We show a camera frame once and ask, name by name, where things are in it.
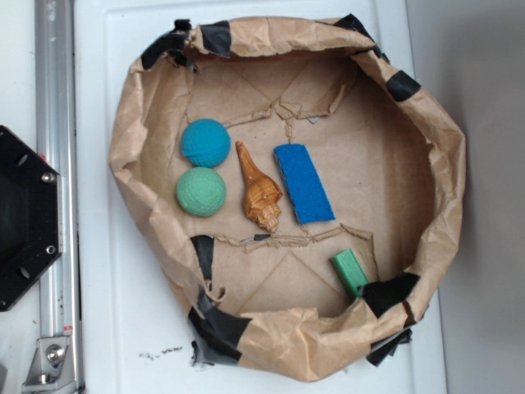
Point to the green rectangular block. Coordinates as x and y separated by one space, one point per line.
350 273

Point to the brown spiral seashell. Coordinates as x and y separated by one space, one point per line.
262 194

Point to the brown paper bag tray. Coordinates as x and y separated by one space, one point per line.
391 161

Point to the blue rectangular sponge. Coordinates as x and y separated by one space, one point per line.
303 184

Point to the green dimpled foam ball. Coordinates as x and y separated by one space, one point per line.
201 191

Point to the blue dimpled foam ball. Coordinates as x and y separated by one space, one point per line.
205 143

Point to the white plastic tray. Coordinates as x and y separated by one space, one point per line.
136 337

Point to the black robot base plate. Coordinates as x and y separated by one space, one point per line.
30 231

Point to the metal corner bracket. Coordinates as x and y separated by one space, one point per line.
53 366

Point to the aluminium extrusion rail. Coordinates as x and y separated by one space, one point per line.
59 286

